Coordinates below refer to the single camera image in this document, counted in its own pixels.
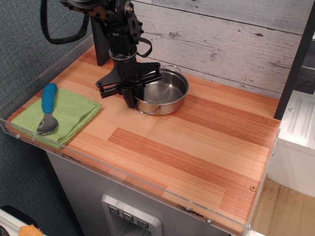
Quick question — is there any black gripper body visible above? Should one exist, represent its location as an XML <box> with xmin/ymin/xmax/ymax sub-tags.
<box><xmin>95</xmin><ymin>53</ymin><xmax>161</xmax><ymax>98</ymax></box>

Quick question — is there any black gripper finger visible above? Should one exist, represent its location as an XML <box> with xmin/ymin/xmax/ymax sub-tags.
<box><xmin>132</xmin><ymin>84</ymin><xmax>145</xmax><ymax>100</ymax></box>
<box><xmin>122</xmin><ymin>88</ymin><xmax>136</xmax><ymax>109</ymax></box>

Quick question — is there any stainless steel pot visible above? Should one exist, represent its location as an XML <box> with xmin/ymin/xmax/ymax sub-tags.
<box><xmin>135</xmin><ymin>65</ymin><xmax>189</xmax><ymax>116</ymax></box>

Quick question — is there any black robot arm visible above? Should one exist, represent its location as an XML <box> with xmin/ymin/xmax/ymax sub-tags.
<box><xmin>61</xmin><ymin>0</ymin><xmax>161</xmax><ymax>108</ymax></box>

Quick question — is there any green folded cloth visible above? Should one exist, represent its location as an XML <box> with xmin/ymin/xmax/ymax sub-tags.
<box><xmin>11</xmin><ymin>88</ymin><xmax>101</xmax><ymax>149</ymax></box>

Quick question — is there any grey cabinet with dispenser panel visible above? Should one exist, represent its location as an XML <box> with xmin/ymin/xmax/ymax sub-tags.
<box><xmin>47</xmin><ymin>152</ymin><xmax>228</xmax><ymax>236</ymax></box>

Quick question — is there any clear acrylic table guard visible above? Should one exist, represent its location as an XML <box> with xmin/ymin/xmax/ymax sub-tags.
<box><xmin>7</xmin><ymin>49</ymin><xmax>280</xmax><ymax>236</ymax></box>

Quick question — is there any orange fuzzy object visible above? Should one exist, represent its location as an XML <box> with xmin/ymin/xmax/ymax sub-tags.
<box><xmin>18</xmin><ymin>225</ymin><xmax>44</xmax><ymax>236</ymax></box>

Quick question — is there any white ribbed appliance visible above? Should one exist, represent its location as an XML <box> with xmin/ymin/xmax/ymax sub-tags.
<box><xmin>267</xmin><ymin>91</ymin><xmax>315</xmax><ymax>197</ymax></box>

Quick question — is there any dark vertical post left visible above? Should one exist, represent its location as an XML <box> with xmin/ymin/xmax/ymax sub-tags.
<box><xmin>90</xmin><ymin>16</ymin><xmax>111</xmax><ymax>66</ymax></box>

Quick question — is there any dark vertical post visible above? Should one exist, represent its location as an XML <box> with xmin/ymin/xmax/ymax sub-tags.
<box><xmin>274</xmin><ymin>1</ymin><xmax>315</xmax><ymax>120</ymax></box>
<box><xmin>90</xmin><ymin>16</ymin><xmax>111</xmax><ymax>66</ymax></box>

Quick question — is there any black braided cable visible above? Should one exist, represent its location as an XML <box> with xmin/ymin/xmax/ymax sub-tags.
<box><xmin>40</xmin><ymin>0</ymin><xmax>90</xmax><ymax>45</ymax></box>

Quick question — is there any blue handled metal spoon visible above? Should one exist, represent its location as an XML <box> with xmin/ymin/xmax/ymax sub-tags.
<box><xmin>37</xmin><ymin>83</ymin><xmax>58</xmax><ymax>135</ymax></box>

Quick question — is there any dark vertical post right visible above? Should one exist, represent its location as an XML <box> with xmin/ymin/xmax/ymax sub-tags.
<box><xmin>274</xmin><ymin>1</ymin><xmax>315</xmax><ymax>120</ymax></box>

